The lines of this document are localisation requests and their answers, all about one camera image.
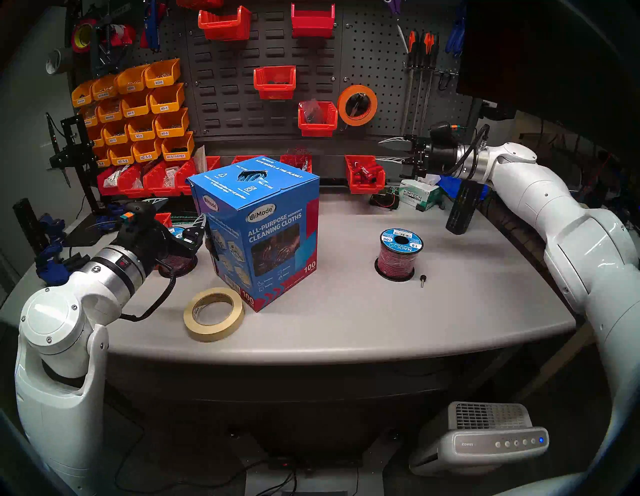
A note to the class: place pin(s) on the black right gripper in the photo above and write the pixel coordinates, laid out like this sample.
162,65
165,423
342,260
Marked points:
442,159

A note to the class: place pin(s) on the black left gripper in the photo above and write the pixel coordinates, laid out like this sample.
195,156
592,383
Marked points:
160,245

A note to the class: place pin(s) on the blue shop towel box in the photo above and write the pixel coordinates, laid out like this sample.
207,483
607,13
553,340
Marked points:
260,250

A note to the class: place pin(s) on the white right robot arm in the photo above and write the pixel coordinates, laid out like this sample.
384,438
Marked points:
575,235

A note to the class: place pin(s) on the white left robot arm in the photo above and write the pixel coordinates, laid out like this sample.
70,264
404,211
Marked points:
55,400

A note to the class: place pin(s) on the red bin with red tools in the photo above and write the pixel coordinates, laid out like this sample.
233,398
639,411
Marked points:
365,186

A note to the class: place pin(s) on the black circuit board device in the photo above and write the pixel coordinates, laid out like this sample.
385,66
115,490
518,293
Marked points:
386,201

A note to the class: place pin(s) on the Kimtech tissue box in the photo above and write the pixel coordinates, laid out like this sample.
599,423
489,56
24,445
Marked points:
420,197

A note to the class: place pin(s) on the white paper packet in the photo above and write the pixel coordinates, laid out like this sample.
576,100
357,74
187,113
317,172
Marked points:
200,160

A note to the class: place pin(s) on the yellow bin labelled M4 hex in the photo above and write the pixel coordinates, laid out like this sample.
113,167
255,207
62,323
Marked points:
177,150

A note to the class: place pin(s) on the orange tape roll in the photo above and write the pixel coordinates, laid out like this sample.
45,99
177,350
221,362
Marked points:
341,106

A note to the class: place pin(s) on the yellow bin labelled M2.5-5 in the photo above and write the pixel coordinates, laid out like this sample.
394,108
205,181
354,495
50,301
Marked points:
147,152

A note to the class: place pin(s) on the red bin with plastic bag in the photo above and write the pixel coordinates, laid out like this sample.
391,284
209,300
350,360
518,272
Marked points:
317,130

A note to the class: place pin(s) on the yellow parts bin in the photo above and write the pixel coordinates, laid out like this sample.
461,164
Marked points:
82,98
110,115
96,140
136,107
116,137
121,159
142,132
90,120
133,83
106,91

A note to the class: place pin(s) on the black cylindrical bottle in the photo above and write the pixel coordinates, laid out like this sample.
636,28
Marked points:
462,210

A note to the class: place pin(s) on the dark grey pegboard panel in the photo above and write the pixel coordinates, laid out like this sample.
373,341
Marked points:
372,65

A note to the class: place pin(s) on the yellow bin labelled M3-6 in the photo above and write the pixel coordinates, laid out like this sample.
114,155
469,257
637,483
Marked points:
172,127

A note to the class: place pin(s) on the clear plastic bag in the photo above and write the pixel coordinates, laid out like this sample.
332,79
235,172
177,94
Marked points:
312,109

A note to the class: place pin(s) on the yellow bin labelled M3-4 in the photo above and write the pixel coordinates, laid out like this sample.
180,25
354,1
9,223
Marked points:
167,102

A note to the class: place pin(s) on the beige masking tape roll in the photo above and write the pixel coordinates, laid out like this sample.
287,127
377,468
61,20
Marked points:
212,336

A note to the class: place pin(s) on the black metal stand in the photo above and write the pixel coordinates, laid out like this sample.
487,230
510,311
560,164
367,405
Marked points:
75,150

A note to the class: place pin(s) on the blue clamp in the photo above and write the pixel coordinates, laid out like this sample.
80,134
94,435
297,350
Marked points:
50,270

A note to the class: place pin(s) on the yellow bin labelled M3X6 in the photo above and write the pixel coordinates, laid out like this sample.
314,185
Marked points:
162,76

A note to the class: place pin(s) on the dark red plastic bin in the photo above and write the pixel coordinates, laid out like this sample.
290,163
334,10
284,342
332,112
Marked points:
312,27

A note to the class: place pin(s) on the blue hand tool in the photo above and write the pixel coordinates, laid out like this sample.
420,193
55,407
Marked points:
152,32

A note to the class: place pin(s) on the red hand tool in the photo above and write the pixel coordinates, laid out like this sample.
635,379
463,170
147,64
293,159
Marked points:
122,35

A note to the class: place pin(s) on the red yellow tape roll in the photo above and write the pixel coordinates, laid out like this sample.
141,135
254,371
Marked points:
75,45

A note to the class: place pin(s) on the white air purifier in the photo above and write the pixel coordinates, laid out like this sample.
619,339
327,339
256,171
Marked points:
500,445

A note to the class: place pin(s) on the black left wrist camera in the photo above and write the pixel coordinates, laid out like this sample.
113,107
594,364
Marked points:
140,217

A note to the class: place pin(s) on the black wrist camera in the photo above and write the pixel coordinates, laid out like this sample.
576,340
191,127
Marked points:
442,132
140,217

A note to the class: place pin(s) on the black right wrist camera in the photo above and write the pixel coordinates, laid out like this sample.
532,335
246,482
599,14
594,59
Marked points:
442,132

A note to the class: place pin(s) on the black upright post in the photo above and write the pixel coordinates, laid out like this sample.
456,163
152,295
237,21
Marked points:
27,225

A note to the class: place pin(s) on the grey duct tape roll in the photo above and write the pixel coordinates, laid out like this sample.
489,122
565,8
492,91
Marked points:
62,61

